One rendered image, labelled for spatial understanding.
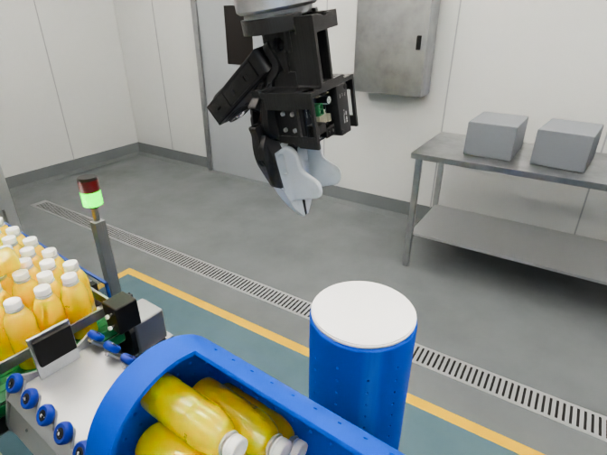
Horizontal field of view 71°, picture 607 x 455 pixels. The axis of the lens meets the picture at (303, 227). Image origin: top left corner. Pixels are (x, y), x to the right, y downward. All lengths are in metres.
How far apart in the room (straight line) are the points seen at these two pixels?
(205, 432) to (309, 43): 0.56
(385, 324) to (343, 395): 0.21
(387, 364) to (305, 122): 0.79
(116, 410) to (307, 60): 0.58
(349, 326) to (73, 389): 0.69
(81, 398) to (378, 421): 0.74
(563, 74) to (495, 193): 1.00
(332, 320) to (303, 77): 0.80
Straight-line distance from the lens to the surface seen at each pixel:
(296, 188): 0.46
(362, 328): 1.09
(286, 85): 0.42
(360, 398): 1.16
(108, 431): 0.76
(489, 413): 2.43
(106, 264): 1.68
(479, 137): 3.03
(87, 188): 1.55
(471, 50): 3.75
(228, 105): 0.48
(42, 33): 5.77
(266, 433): 0.75
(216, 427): 0.72
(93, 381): 1.23
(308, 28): 0.39
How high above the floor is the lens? 1.73
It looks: 27 degrees down
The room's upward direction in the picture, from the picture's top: straight up
